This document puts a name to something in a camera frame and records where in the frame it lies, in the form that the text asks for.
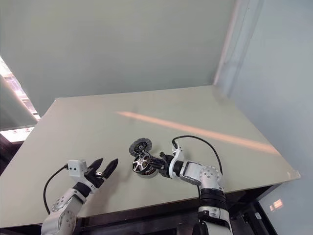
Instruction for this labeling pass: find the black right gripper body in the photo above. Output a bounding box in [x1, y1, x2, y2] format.
[158, 151, 176, 178]

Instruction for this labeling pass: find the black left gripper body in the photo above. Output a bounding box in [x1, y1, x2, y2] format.
[84, 168, 109, 189]

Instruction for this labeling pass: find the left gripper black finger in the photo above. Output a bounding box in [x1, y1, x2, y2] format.
[101, 158, 119, 179]
[87, 158, 104, 175]

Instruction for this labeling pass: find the round motor housing with windings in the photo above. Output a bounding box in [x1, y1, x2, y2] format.
[134, 156, 160, 180]

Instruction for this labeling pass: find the silver spoked rotor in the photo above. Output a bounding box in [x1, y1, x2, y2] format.
[132, 151, 151, 173]

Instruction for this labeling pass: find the dark toothed gear disc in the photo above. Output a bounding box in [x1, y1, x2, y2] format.
[129, 138, 153, 158]

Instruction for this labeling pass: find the white ledge with bolts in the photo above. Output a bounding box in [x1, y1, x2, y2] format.
[0, 125, 35, 142]

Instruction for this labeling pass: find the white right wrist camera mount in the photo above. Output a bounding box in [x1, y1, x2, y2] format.
[168, 143, 184, 180]

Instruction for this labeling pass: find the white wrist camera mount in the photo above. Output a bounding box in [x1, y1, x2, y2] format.
[67, 159, 96, 190]
[168, 143, 184, 180]

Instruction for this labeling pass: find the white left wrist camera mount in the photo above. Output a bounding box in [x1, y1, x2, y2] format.
[67, 159, 96, 190]

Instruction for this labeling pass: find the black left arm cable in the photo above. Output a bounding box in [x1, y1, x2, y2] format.
[43, 164, 69, 214]

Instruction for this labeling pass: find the dark table frame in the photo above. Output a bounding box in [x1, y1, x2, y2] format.
[0, 185, 274, 235]

